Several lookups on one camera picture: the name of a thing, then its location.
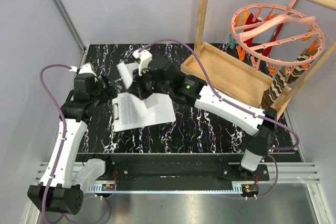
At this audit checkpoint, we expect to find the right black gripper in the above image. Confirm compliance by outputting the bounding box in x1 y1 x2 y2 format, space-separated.
129 66 171 101

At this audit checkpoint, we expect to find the printed paper sheet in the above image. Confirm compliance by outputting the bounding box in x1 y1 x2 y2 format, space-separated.
112 93 176 132
117 62 158 118

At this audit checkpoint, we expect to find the white clipboard folder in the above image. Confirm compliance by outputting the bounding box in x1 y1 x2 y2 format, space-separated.
112 98 122 132

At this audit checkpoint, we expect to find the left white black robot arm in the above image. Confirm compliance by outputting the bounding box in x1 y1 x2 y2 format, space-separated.
27 63 117 215

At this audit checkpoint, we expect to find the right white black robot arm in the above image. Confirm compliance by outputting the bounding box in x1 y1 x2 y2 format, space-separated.
127 58 277 180

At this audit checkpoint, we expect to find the wooden drying rack stand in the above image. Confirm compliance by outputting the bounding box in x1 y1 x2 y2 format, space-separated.
181 0 335 115

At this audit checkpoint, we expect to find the black marble pattern mat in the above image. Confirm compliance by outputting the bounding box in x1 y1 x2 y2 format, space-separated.
78 44 293 154

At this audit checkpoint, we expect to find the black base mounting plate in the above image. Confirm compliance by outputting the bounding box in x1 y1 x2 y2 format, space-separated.
77 153 270 193

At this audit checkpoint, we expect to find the red sock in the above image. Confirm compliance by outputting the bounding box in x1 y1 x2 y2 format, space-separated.
243 13 263 49
261 23 284 57

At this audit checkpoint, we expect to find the pink round clip hanger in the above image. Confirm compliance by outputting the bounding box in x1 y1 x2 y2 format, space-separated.
228 0 325 76

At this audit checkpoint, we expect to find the brown striped sock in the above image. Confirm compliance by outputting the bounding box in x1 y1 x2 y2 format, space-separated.
259 61 313 109

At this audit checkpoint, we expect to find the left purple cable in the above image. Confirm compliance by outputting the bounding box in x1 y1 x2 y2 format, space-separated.
39 63 111 223

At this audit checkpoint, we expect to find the aluminium frame rail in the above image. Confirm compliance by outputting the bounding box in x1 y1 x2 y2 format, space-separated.
25 0 89 224

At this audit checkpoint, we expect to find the white slotted cable duct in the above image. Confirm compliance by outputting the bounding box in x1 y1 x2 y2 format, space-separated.
86 183 102 194

